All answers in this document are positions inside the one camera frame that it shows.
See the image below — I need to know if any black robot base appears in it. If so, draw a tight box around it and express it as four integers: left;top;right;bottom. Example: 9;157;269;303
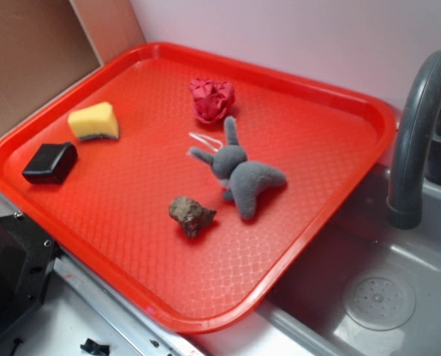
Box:
0;215;59;333

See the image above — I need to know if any grey plush bunny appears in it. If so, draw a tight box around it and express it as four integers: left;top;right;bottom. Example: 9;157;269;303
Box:
188;116;287;220

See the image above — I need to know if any brown cardboard panel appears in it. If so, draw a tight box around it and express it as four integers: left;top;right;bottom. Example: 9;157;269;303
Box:
0;1;145;137

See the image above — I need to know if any red plastic tray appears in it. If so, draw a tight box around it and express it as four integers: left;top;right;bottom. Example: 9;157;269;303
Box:
0;43;397;334

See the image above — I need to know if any grey plastic sink basin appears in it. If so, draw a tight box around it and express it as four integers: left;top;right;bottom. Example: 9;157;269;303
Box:
258;165;441;355

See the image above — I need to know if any brown rock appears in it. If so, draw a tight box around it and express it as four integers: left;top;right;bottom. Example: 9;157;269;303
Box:
168;196;217;238

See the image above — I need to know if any black tape scrap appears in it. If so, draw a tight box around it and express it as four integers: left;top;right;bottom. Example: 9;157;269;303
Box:
80;338;110;356

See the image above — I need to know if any yellow sponge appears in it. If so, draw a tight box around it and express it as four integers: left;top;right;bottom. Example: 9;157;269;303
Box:
67;102;119;140

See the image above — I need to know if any black rectangular block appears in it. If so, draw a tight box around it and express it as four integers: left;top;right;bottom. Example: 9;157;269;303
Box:
21;142;79;185

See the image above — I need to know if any grey toy faucet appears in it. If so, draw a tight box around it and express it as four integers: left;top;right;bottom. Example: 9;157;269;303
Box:
387;50;441;229

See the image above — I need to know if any crumpled red paper ball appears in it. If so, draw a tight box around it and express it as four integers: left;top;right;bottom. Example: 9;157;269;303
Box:
189;78;235;124

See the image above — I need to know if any round sink drain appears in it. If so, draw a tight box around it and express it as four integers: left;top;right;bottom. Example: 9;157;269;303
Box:
342;269;416;332

